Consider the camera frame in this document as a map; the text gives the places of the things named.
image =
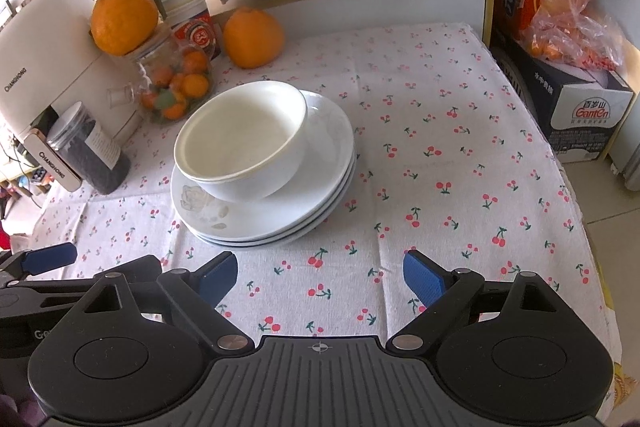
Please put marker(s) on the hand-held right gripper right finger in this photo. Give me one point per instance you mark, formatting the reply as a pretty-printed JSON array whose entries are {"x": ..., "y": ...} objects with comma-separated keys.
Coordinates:
[{"x": 422, "y": 279}]

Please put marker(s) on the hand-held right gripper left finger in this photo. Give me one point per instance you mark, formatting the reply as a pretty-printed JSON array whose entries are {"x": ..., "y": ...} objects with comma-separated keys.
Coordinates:
[{"x": 217, "y": 279}]

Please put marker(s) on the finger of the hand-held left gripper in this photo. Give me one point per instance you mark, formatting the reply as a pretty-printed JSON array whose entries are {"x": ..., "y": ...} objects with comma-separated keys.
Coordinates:
[
  {"x": 50, "y": 258},
  {"x": 132, "y": 267}
]

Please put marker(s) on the large white bowl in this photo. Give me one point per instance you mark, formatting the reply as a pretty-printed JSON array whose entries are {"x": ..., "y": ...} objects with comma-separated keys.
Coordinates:
[{"x": 250, "y": 188}]

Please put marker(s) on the white plate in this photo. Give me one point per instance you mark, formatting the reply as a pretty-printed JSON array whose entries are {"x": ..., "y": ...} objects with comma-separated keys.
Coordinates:
[{"x": 315, "y": 162}]

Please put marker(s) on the cherry print tablecloth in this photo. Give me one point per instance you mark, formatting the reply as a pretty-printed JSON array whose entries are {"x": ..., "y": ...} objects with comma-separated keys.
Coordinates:
[{"x": 450, "y": 182}]

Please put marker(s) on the clear jar with dark contents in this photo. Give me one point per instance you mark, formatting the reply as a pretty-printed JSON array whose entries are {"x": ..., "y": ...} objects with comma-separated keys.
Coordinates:
[{"x": 95, "y": 157}]

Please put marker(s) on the glass jar of small oranges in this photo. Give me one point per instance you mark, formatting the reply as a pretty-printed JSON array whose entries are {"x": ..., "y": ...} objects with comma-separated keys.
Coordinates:
[{"x": 175, "y": 92}]

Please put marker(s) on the white kitchen appliance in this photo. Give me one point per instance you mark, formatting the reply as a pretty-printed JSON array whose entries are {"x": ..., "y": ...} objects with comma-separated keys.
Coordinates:
[{"x": 55, "y": 47}]

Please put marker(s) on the dark water carton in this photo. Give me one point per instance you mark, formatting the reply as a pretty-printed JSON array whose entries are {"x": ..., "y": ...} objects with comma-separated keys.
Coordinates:
[{"x": 580, "y": 117}]

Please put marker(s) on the silver refrigerator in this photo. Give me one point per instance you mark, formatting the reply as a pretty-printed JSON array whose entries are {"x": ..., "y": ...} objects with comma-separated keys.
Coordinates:
[{"x": 627, "y": 147}]

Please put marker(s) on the large orange with leaves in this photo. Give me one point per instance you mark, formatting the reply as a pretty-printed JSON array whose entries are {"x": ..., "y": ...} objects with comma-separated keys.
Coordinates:
[{"x": 122, "y": 22}]

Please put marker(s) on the plastic bag of small oranges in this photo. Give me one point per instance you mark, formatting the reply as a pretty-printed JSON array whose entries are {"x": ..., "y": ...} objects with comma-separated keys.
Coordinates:
[{"x": 575, "y": 32}]

